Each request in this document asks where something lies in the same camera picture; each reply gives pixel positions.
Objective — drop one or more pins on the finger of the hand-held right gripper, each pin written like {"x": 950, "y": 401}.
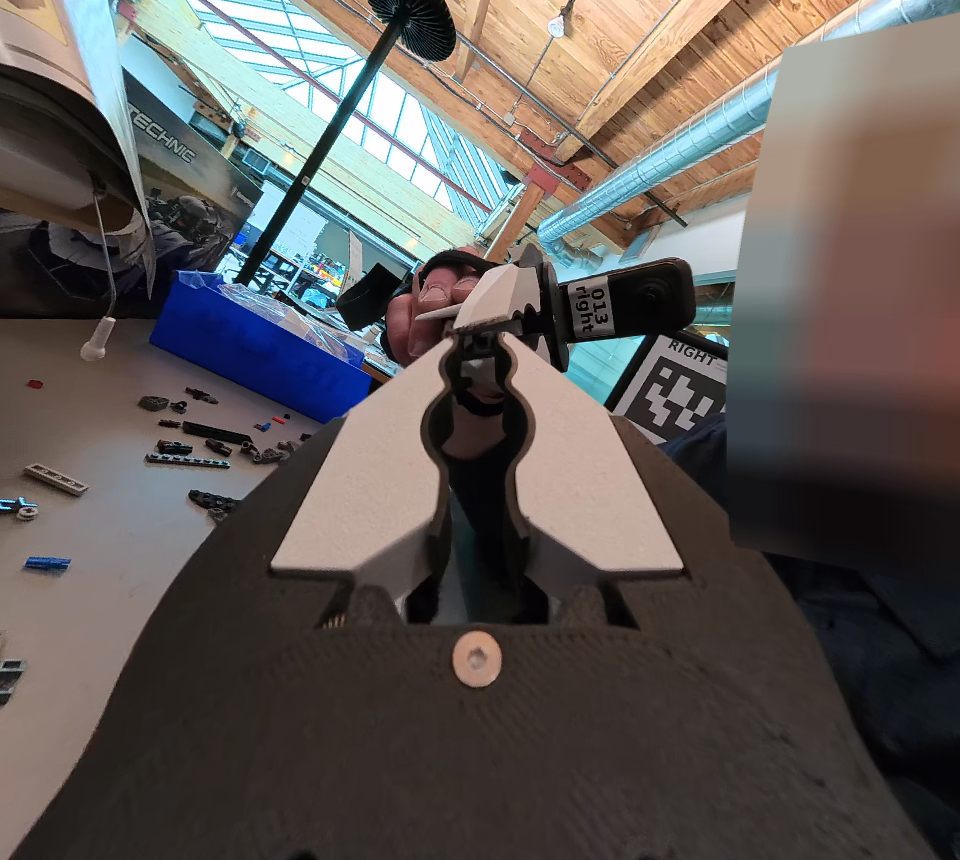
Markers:
{"x": 499, "y": 297}
{"x": 478, "y": 371}

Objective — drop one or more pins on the person's right hand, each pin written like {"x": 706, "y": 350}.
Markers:
{"x": 427, "y": 305}

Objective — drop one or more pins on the scattered small lego pieces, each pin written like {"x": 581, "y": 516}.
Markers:
{"x": 217, "y": 432}

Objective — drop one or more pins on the lego instruction booklet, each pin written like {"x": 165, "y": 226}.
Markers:
{"x": 75, "y": 12}

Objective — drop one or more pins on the dark printed lego box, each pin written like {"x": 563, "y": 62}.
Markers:
{"x": 195, "y": 222}

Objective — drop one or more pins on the person's dark blue clothing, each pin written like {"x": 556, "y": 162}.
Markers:
{"x": 885, "y": 687}

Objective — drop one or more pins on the person's right forearm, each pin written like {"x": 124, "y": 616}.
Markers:
{"x": 697, "y": 462}

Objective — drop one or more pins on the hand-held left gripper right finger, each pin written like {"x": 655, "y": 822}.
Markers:
{"x": 592, "y": 500}

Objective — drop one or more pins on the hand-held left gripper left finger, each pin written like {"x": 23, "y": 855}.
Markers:
{"x": 360, "y": 500}

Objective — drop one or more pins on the blue plastic storage bin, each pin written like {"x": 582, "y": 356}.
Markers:
{"x": 225, "y": 342}

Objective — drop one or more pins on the silver ventilation duct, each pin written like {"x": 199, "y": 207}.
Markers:
{"x": 675, "y": 147}

